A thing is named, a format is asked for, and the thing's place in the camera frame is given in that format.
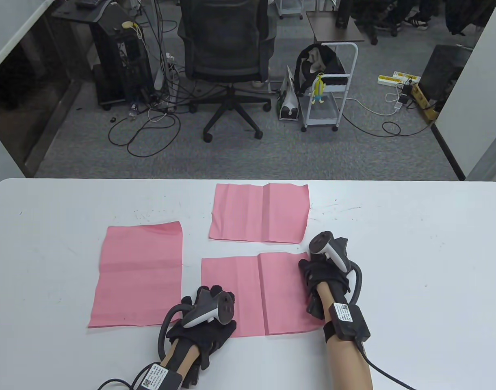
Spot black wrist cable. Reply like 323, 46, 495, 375
97, 353, 167, 390
355, 340, 417, 390

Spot white floor cable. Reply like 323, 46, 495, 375
345, 93, 403, 117

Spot black swivel chair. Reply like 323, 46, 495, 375
349, 0, 403, 46

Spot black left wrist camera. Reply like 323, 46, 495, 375
131, 363, 183, 390

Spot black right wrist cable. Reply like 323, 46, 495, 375
355, 340, 417, 390

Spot black looped floor cable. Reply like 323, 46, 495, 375
108, 110, 182, 158

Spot grey hand controller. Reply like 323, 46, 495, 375
309, 231, 363, 305
158, 293, 234, 360

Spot black computer case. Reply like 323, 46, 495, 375
419, 44, 474, 102

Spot black hanging garment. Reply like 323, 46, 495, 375
444, 0, 496, 37

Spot white shopping bag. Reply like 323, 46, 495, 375
277, 65, 301, 122

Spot brown side table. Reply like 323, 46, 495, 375
306, 11, 365, 44

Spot white rolling cart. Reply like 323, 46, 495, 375
300, 42, 359, 132

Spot black mesh office chair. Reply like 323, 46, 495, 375
178, 0, 277, 143

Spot black bag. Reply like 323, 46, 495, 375
294, 45, 349, 97

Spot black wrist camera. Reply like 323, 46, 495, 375
323, 303, 371, 342
131, 363, 183, 390

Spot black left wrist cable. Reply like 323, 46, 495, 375
97, 353, 167, 390

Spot tangle of hanging cables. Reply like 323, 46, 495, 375
130, 0, 181, 114

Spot pink cloth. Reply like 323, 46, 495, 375
209, 184, 310, 244
88, 221, 184, 328

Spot pink paper sheet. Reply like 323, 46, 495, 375
201, 252, 325, 338

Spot black computer tower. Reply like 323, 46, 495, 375
110, 29, 156, 105

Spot person's right hand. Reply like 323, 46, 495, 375
299, 238, 351, 319

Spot yellow toy figure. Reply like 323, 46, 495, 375
310, 73, 327, 105

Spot small white cart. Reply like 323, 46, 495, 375
275, 0, 305, 20

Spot black bottle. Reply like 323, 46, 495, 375
336, 0, 351, 29

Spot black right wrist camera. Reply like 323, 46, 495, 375
323, 303, 371, 342

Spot person's left forearm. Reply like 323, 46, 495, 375
158, 339, 201, 372

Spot person's left hand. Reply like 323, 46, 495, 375
167, 286, 237, 370

